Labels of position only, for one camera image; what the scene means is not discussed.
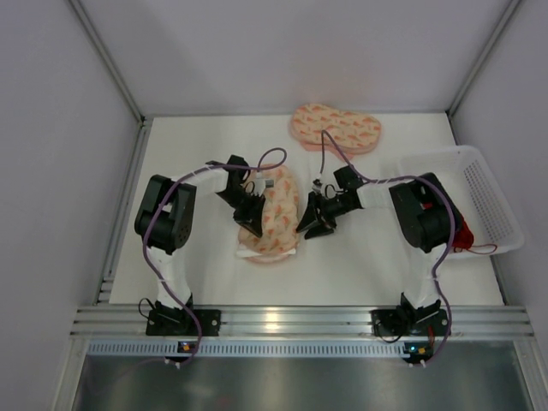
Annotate pink mesh laundry bag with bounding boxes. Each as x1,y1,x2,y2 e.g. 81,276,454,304
238,165,300,264

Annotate white bra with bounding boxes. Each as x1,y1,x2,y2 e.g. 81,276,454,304
235,247,296,263

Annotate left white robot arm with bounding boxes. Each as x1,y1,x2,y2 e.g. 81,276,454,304
134,155,265,316

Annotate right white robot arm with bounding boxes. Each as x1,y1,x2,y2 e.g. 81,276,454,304
296,166,463,315

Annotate stacked pink laundry bags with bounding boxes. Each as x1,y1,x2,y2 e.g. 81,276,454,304
289,103,383,159

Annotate red bra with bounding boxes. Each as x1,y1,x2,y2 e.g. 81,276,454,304
444,183,498,256

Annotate white plastic basket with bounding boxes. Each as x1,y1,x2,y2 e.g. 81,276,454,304
397,146,524,259

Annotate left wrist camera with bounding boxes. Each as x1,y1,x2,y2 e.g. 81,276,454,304
253,177,275,196

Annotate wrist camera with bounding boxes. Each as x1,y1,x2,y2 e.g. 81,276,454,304
312,173,327,195
253,177,275,196

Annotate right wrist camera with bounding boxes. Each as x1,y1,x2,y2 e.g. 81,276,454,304
312,173,327,195

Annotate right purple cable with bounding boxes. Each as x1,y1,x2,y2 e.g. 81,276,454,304
315,130,457,365

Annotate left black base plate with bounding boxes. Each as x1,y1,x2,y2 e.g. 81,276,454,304
146,306,222,337

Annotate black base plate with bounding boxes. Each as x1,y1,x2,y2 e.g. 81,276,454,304
146,306,222,337
372,307,449,339

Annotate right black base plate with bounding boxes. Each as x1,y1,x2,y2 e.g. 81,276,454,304
372,307,449,339

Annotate perforated cable duct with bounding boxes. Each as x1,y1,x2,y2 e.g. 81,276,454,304
87,340,429,359

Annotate aluminium mounting rail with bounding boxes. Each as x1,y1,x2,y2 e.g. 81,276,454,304
69,305,534,341

